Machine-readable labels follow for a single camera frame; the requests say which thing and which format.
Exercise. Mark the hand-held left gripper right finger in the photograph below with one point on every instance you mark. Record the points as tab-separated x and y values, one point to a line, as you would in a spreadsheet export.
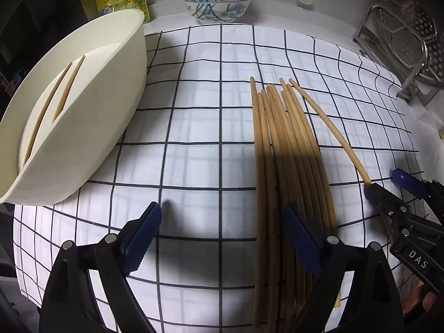
301	236

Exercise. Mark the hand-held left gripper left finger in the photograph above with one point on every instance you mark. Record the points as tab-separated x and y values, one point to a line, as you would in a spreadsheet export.
145	236

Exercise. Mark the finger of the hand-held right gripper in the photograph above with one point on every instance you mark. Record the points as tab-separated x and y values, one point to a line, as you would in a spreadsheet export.
381	197
409	179

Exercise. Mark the long wooden chopstick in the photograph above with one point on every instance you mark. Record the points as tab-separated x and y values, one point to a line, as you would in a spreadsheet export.
359	166

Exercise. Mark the pile of wooden chopsticks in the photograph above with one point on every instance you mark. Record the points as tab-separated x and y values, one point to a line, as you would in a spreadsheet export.
277	180

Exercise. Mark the cream plastic basin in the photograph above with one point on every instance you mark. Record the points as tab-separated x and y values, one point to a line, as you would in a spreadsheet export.
114	86

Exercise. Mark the two chopsticks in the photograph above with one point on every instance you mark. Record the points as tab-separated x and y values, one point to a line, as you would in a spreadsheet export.
49	109

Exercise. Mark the person's right hand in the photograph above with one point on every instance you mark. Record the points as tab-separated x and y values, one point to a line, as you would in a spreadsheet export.
430	300

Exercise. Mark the metal steamer rack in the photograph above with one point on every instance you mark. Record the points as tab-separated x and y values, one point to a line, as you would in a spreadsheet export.
404	95

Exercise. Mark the white black checked cloth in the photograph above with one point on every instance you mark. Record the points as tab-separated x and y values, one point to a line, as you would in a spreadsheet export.
208	128

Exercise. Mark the round-holed metal steamer plate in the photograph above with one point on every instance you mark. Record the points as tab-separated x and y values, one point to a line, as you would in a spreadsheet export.
432	41

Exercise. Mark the embossed perforated steamer plate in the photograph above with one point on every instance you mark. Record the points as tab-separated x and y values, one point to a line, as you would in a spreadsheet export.
395	31

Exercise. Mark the black appliance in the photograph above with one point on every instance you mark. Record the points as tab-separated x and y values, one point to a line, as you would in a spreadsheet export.
34	7

